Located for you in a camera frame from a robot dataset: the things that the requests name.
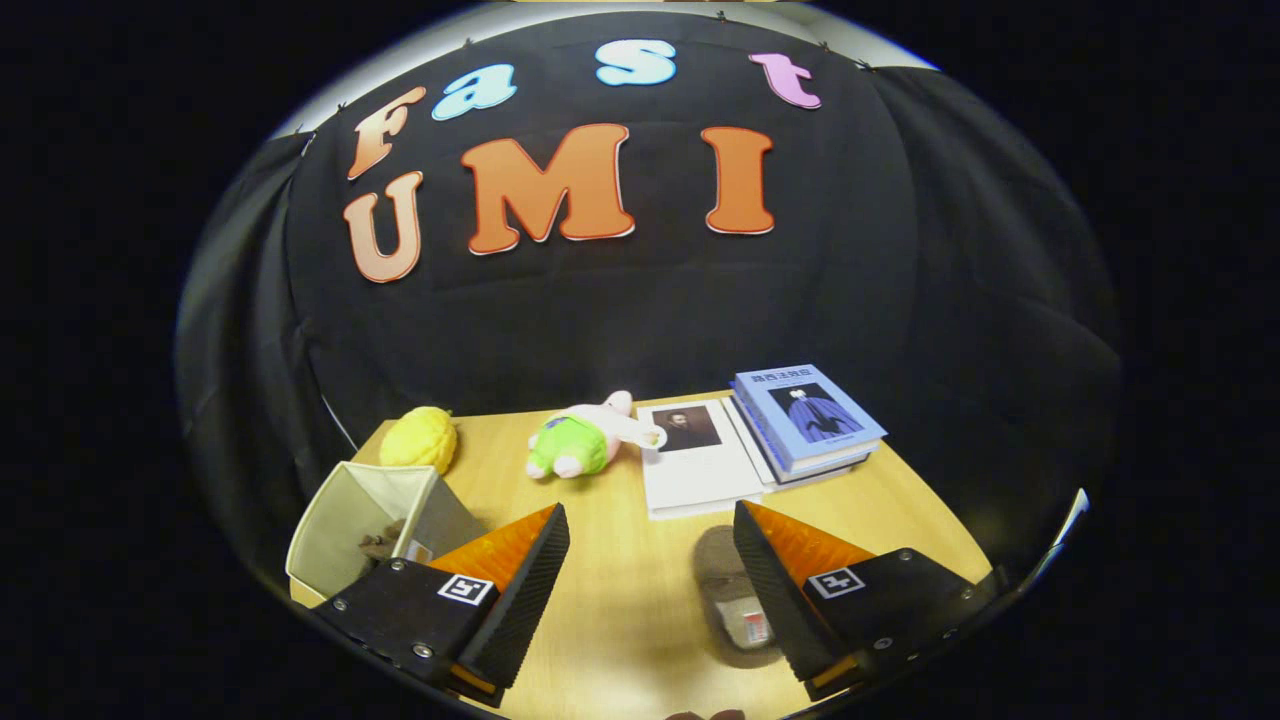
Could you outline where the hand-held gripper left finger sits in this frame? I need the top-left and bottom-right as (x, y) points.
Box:
(312, 503), (571, 709)

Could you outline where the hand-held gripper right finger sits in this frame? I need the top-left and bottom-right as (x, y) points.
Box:
(732, 500), (1001, 701)

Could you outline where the brown fuzzy shoe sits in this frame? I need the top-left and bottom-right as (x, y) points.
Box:
(358, 520), (407, 563)
(693, 525), (786, 669)

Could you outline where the grey fabric storage box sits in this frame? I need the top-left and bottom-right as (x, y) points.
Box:
(285, 460), (491, 609)

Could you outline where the book with blue spine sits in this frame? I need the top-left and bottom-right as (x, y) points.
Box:
(722, 395), (881, 493)

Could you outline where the white book with portrait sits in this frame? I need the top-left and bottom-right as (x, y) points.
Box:
(637, 400), (766, 521)

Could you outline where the green and pink plush toy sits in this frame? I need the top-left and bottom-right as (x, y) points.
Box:
(526, 390), (668, 481)

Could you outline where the yellow plush toy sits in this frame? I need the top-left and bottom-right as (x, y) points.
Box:
(380, 405), (459, 474)

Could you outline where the blue book with figure cover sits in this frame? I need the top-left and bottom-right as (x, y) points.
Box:
(732, 363), (889, 473)

